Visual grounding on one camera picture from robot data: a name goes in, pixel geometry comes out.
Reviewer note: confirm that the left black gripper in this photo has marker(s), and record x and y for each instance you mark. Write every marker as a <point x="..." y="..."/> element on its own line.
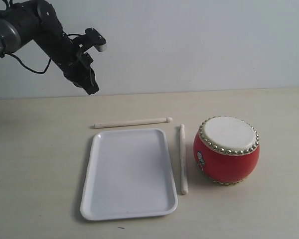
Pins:
<point x="76" y="65"/>

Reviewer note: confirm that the horizontal white wooden drumstick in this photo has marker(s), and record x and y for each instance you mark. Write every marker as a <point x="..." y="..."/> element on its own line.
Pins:
<point x="132" y="122"/>

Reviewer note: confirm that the vertical white wooden drumstick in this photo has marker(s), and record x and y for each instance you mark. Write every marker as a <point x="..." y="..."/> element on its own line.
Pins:
<point x="183" y="177"/>

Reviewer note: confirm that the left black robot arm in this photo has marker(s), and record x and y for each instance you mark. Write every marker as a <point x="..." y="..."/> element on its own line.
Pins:
<point x="36" y="20"/>

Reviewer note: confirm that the small red Chinese drum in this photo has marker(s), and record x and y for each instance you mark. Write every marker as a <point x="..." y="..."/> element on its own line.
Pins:
<point x="226" y="149"/>

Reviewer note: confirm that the white rectangular plastic tray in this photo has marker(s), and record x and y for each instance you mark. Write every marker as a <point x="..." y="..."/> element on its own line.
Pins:
<point x="129" y="175"/>

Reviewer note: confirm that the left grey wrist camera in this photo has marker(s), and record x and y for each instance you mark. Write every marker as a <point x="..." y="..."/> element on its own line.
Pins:
<point x="91" y="38"/>

